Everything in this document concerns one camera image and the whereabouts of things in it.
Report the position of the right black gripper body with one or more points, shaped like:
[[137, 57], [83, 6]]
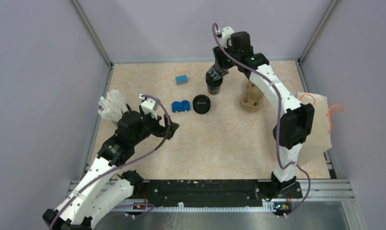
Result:
[[223, 60]]

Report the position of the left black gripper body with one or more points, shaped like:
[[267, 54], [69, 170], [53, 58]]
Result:
[[151, 126]]

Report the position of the black cup lid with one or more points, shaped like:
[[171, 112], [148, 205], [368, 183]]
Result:
[[201, 104]]

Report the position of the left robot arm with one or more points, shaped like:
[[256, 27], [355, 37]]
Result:
[[86, 205]]

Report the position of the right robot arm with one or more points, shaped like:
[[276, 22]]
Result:
[[294, 118]]

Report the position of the blue toy car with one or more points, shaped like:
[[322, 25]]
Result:
[[180, 106]]

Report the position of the white straws bundle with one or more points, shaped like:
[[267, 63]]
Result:
[[113, 106]]

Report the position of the blue toy brick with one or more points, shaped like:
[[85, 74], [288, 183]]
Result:
[[181, 79]]

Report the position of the brown cardboard cup carrier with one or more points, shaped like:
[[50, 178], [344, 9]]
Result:
[[251, 98]]

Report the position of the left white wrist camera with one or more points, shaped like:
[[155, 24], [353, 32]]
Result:
[[149, 105]]

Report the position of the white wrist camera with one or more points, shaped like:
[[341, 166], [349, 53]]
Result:
[[223, 35], [149, 105]]

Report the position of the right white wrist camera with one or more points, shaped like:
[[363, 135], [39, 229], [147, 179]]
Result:
[[223, 35]]

